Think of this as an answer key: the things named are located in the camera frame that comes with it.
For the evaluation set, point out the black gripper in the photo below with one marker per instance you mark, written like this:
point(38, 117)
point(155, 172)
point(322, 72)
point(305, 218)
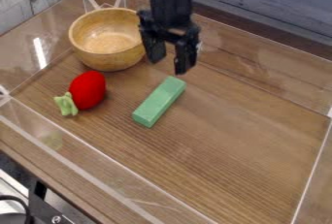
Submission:
point(167, 24)

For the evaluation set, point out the green rectangular block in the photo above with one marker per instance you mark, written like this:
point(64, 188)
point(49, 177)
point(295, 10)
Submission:
point(159, 101)

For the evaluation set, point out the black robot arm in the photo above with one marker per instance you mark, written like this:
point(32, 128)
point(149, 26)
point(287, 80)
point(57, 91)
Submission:
point(167, 25)

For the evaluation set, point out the brown wooden bowl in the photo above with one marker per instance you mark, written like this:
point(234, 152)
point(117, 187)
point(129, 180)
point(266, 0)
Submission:
point(106, 40)

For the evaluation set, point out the red plush strawberry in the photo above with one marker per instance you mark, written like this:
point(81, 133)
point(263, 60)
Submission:
point(85, 94)

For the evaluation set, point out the clear acrylic tray wall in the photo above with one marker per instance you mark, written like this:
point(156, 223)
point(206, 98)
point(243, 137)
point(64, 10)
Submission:
point(239, 154)

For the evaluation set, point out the black table leg bracket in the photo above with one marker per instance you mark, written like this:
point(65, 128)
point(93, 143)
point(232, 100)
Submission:
point(44, 213)

